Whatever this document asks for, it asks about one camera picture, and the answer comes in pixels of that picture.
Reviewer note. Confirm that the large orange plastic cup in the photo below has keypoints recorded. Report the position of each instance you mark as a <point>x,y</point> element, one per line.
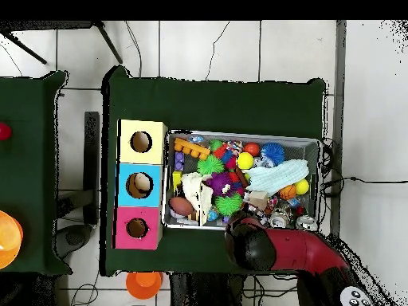
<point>9,239</point>

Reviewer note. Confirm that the dark green table cloth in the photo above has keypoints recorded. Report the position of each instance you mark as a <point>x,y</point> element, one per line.
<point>207,105</point>
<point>28,105</point>

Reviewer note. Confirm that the orange red ball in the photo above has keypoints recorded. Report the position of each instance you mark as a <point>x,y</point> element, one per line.
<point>252,149</point>

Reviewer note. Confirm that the blue spiky ball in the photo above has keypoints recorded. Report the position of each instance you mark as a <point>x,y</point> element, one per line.
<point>272,153</point>

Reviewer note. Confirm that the crushed silver drink can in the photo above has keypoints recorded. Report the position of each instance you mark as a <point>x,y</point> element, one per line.
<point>306,223</point>

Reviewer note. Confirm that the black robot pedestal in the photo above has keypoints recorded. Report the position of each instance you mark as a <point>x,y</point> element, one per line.
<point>204,293</point>

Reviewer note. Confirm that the brown football toy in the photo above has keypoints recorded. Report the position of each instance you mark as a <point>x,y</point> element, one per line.
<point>181,206</point>

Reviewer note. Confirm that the green spiky ball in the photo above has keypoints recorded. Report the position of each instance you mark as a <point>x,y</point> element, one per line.
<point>228,204</point>
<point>210,164</point>

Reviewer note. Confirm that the mint green cloth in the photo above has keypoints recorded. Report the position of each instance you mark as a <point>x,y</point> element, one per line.
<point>277,177</point>

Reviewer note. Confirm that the red plastic cup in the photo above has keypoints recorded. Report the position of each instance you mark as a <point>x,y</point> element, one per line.
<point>3,131</point>

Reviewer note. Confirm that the black tripod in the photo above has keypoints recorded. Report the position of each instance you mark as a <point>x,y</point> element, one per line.
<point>108,42</point>

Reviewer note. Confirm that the shallow clear mesh bin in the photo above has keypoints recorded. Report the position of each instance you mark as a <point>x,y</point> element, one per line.
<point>277,138</point>

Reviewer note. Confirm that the wooden three-hole box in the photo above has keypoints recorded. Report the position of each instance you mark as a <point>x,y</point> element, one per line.
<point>156,197</point>

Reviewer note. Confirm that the black upright stand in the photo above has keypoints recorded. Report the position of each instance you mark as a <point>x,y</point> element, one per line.
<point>91,159</point>

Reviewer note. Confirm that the cream waffle cloth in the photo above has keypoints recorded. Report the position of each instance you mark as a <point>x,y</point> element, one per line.
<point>194,191</point>

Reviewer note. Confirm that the smooth yellow ball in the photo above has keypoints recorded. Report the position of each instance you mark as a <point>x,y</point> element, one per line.
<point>244,160</point>

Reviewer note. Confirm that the orange basketball toy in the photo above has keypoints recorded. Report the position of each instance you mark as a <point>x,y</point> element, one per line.
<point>287,192</point>

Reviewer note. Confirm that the yellow tennis ball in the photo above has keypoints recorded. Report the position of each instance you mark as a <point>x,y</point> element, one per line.
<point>302,186</point>

